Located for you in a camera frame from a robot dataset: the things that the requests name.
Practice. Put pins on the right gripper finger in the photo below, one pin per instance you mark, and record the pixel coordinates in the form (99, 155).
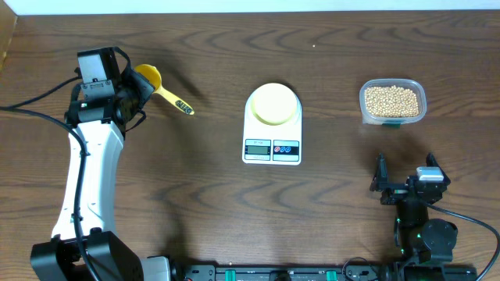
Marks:
(380, 178)
(431, 160)

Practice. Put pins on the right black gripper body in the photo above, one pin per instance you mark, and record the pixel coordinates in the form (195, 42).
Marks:
(394, 194)

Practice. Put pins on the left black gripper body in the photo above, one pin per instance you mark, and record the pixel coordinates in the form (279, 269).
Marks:
(123, 94)

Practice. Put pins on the yellow measuring scoop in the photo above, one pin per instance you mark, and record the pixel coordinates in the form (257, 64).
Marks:
(154, 77)

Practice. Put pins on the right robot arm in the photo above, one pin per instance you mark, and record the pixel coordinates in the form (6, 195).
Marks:
(426, 243)

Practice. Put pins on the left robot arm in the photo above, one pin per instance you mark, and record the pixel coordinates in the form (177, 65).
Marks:
(84, 244)

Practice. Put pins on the white digital kitchen scale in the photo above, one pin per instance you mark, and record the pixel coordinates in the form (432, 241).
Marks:
(272, 145)

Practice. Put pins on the yellow plastic bowl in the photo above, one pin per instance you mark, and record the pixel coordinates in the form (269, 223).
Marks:
(273, 104)

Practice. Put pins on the green tape piece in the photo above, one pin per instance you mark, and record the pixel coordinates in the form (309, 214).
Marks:
(392, 125)

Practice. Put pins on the soybeans in container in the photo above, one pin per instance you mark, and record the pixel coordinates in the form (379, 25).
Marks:
(392, 102)

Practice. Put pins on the clear plastic container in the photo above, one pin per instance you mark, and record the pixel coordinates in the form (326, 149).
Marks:
(367, 118)

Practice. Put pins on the wooden side panel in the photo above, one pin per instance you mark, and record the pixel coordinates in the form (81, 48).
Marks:
(8, 21)

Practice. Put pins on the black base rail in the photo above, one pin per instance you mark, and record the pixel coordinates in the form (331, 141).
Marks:
(355, 272)

